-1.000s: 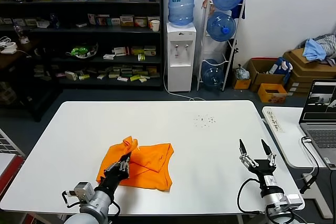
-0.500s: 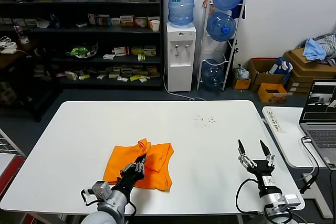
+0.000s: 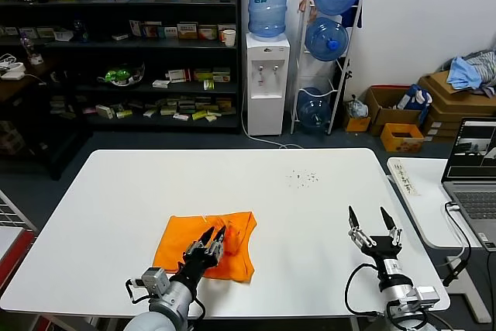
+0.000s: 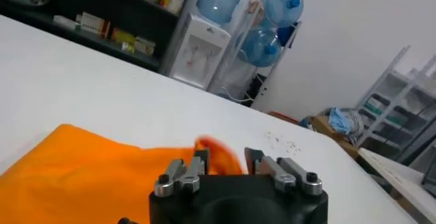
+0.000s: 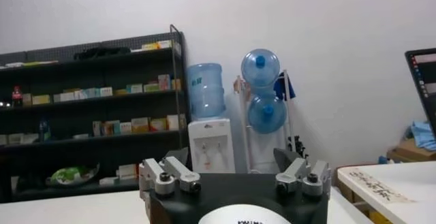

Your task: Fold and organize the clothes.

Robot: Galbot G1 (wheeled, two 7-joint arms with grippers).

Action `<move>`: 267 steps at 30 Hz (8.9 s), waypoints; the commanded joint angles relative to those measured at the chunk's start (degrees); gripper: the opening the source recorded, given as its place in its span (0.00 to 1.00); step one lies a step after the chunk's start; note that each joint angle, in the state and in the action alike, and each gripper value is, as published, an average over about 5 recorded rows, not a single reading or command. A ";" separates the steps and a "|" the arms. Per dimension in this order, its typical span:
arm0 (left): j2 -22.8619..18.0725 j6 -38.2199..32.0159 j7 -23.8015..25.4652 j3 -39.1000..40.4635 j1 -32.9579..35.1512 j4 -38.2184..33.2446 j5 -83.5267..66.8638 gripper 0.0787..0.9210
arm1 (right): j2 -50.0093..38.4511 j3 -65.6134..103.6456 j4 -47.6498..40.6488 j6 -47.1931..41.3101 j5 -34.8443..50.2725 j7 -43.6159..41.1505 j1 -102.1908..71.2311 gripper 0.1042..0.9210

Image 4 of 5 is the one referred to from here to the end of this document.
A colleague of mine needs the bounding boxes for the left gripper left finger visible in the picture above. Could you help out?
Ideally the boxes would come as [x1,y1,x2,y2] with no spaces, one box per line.
[153,148,211,198]

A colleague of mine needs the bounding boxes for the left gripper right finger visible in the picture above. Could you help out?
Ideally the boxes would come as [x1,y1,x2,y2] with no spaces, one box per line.
[243,146,324,197]

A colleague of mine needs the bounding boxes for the orange t-shirt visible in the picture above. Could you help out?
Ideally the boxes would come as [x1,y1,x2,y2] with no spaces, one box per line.
[0,123,245,224]

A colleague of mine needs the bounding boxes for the pile of blue clothes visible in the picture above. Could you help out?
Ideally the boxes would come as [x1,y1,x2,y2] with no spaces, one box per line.
[320,106,364,138]

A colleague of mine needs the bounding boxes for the scattered dark crumbs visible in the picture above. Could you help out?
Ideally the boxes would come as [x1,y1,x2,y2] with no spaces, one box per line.
[265,130,302,155]

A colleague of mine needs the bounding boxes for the stacked brown cardboard boxes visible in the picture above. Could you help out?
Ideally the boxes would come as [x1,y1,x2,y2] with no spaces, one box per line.
[308,115,360,158]

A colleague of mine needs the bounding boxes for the white metal jug rack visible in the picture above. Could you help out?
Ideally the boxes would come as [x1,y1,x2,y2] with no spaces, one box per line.
[207,0,302,102]

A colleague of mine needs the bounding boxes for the white water dispenser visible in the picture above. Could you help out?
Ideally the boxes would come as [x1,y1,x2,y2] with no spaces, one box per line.
[169,13,232,91]

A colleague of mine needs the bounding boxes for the white side table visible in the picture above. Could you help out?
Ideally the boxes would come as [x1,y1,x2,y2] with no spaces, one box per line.
[357,146,436,224]

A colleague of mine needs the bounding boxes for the grey metal shelving rack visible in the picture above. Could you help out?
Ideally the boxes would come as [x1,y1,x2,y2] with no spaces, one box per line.
[356,44,436,165]

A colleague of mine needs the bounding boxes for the black shelving unit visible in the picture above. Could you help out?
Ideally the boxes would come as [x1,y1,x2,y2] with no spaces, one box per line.
[0,0,198,73]

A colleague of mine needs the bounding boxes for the red white medicine box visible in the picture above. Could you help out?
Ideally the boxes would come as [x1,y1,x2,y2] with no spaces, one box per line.
[80,11,112,39]

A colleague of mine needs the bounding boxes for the small flat white box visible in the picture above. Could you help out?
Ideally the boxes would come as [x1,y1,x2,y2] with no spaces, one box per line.
[53,14,81,31]

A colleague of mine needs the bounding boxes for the white dispenser power cable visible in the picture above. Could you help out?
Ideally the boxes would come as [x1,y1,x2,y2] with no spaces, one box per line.
[217,87,255,103]

